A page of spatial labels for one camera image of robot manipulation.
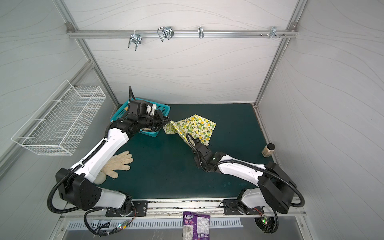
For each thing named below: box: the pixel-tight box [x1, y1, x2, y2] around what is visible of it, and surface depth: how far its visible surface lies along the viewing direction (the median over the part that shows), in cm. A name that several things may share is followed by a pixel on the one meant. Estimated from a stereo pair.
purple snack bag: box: [182, 211, 211, 240], surface depth 69 cm
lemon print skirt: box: [163, 114, 217, 148], surface depth 107 cm
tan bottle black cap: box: [261, 143, 276, 158], surface depth 88 cm
